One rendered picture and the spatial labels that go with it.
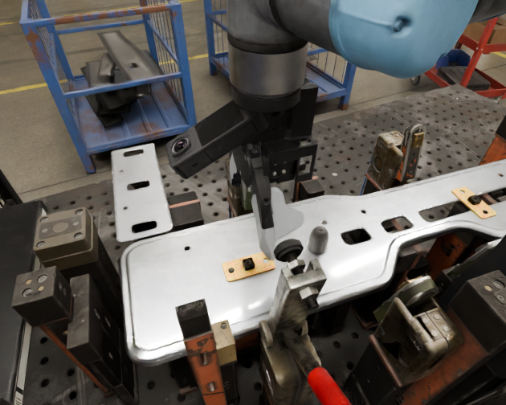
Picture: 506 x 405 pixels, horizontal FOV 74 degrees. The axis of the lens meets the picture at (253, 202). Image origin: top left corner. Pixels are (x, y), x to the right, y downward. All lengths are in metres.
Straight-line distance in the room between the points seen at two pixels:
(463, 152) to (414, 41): 1.32
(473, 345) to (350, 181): 0.79
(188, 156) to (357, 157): 1.03
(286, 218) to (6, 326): 0.40
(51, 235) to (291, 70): 0.45
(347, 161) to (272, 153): 0.95
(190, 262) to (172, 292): 0.06
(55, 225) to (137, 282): 0.16
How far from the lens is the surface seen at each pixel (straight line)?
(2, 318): 0.60
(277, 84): 0.32
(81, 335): 0.56
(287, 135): 0.39
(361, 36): 0.22
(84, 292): 0.60
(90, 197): 1.24
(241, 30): 0.31
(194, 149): 0.36
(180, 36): 2.22
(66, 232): 0.61
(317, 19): 0.24
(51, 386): 0.90
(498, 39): 3.18
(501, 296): 0.49
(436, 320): 0.50
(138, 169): 0.78
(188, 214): 0.68
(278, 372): 0.44
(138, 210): 0.68
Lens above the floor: 1.47
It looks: 45 degrees down
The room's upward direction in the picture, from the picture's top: straight up
